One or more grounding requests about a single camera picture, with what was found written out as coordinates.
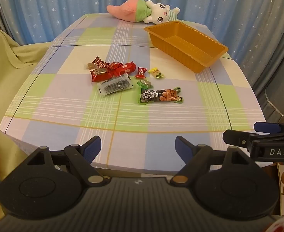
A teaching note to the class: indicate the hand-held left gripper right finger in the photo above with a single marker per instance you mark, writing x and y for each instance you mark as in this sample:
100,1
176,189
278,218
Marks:
183,148

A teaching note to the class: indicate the white rabbit plush toy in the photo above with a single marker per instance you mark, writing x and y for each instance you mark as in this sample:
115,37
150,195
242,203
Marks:
142,9

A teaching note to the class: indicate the dark red snack packet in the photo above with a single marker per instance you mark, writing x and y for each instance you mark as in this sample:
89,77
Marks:
100,75

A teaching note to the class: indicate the red black patterned snack packet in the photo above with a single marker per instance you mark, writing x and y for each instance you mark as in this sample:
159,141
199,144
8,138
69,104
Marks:
100,62

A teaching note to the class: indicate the brown candy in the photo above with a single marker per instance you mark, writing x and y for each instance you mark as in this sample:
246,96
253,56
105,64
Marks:
90,65

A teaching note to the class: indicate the checked pastel tablecloth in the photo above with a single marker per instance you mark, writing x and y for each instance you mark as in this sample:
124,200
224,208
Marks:
132,118

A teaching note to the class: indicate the orange plastic tray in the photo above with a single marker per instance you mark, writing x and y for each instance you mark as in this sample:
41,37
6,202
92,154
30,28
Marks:
187,46

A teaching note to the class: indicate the pale green cloth cover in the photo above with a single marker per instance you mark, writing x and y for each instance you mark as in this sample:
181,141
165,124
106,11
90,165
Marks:
4,58

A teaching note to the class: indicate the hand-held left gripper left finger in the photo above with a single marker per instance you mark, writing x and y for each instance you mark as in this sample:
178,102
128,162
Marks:
94,147

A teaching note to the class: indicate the green sausage snack packet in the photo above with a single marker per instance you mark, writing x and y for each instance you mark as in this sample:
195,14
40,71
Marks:
160,95

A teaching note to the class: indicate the yellow green candy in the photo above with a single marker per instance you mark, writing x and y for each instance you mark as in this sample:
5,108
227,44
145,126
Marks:
157,73

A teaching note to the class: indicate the red twisted wrapper candy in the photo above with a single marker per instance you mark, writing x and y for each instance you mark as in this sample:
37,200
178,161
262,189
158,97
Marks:
114,66

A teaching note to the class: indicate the small red candy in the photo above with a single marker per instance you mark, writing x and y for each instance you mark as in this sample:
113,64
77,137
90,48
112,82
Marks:
140,72

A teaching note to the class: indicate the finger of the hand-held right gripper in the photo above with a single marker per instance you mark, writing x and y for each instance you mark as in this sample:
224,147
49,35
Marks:
236,137
267,127

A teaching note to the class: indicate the green clear candy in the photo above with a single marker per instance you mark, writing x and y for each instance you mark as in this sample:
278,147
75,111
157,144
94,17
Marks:
144,83

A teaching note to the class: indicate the large red white candy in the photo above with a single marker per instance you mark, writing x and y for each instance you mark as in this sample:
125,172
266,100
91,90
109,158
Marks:
124,69

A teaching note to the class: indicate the clear black printed snack packet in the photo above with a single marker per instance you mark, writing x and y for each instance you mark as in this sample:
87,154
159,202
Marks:
115,86

